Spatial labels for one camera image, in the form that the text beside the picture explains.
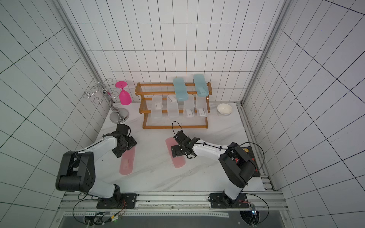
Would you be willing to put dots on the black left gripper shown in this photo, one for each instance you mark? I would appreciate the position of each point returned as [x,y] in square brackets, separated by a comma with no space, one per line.
[131,143]

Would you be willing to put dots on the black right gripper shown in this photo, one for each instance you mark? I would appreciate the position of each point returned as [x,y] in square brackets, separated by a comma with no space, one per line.
[177,149]

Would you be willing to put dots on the pink pencil case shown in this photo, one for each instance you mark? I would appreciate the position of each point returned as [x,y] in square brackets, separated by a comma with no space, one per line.
[178,162]
[127,162]

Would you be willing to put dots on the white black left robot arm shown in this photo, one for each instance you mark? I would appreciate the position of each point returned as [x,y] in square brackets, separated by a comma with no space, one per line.
[77,170]

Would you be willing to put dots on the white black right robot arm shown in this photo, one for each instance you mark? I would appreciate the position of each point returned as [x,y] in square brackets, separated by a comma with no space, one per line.
[238,166]

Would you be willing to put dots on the orange wooden two-tier shelf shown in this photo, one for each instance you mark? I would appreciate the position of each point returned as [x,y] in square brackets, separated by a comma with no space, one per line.
[146,93]

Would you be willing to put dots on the magenta plastic goblet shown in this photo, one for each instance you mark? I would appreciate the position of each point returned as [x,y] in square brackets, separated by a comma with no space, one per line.
[124,96]

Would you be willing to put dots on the white ceramic bowl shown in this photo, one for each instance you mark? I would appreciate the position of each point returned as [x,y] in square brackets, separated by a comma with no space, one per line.
[224,109]

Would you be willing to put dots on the chrome glass holder stand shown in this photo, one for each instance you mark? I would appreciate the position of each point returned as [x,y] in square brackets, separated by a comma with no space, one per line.
[101,92]

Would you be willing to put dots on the black red snack bag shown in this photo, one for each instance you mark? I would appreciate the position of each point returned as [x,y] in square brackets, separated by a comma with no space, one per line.
[250,153]

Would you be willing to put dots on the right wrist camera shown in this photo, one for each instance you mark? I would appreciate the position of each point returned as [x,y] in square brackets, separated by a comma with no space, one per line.
[180,135]

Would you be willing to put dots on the electronics board with wires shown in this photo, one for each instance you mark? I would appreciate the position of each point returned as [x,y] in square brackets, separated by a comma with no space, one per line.
[250,217]

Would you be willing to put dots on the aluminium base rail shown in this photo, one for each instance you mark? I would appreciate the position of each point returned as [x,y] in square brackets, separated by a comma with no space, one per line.
[172,204]

